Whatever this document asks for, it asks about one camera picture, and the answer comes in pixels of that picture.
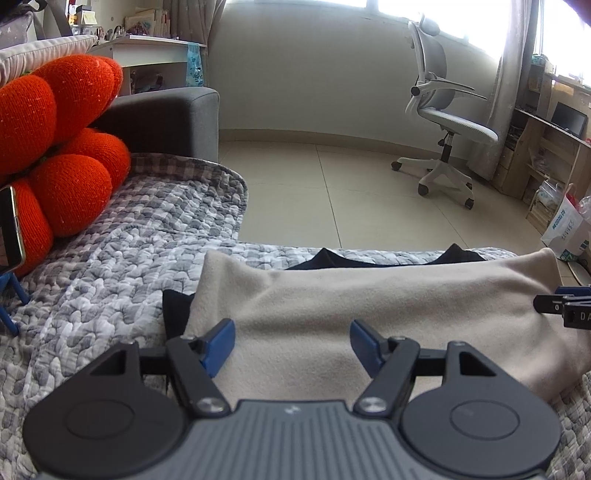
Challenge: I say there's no cream black raglan sweatshirt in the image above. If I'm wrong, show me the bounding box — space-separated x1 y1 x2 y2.
162 249 590 402

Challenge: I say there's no white blue paper bag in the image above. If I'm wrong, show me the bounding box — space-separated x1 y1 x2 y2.
541 183 591 262

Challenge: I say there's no grey checked quilted bedcover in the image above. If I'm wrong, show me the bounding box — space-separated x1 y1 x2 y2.
1 154 590 479

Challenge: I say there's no wooden desk shelf unit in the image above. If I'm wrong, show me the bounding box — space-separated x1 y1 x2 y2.
492 55 590 232

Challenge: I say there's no right grey curtain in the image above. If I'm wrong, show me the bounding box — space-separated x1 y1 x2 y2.
467 1 540 181

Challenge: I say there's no grey curtain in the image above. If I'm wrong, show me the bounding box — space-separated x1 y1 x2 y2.
467 1 540 181
162 0 226 45

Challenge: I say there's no black laptop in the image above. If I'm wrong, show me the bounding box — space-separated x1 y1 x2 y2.
551 102 588 140

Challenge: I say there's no blue stool phone stand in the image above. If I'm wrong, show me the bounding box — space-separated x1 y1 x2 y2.
0 272 30 337

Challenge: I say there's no smartphone playing video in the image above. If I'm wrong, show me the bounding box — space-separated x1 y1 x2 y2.
0 185 26 275

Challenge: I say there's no red flower plush cushion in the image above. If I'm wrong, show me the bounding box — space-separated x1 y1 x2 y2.
1 54 131 276

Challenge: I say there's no white grey office chair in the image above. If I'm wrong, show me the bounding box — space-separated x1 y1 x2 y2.
391 17 499 209

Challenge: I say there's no white desk with shelves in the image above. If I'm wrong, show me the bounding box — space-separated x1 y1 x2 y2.
89 34 205 96

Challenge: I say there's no left grey curtain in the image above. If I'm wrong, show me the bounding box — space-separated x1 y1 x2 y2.
162 0 226 45

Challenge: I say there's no grey white pillow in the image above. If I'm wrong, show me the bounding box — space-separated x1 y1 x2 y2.
0 35 98 86

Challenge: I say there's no grey diaper bag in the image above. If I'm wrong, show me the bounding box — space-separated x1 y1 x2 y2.
1 0 73 49

